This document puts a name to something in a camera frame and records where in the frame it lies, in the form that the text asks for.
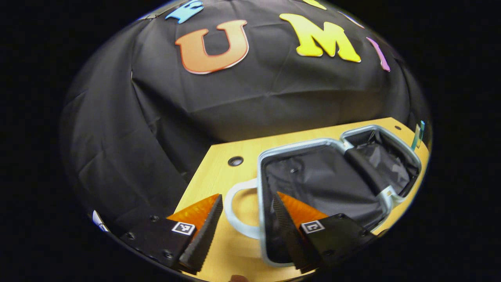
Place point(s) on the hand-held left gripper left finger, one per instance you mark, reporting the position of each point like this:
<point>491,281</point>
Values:
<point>203,239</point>

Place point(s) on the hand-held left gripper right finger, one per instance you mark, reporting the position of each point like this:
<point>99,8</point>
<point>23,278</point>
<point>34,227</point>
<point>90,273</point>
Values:
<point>287,231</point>

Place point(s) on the light blue suitcase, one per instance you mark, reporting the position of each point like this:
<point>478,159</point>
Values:
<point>313,176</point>

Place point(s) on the blue white skin care tube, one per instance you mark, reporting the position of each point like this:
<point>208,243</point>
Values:
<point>416,137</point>

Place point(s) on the white printed object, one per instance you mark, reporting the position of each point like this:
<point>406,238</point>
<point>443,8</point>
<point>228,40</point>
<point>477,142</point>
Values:
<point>98,221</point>

